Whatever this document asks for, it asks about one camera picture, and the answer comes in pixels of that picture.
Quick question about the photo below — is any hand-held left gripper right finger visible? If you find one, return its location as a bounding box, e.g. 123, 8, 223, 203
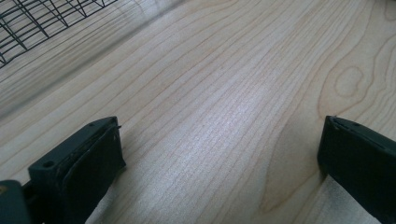
317, 115, 396, 224

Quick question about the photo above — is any black wire basket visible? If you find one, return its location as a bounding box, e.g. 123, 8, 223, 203
0, 0, 119, 69

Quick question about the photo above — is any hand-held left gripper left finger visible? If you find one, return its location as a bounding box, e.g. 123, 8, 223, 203
27, 116, 127, 224

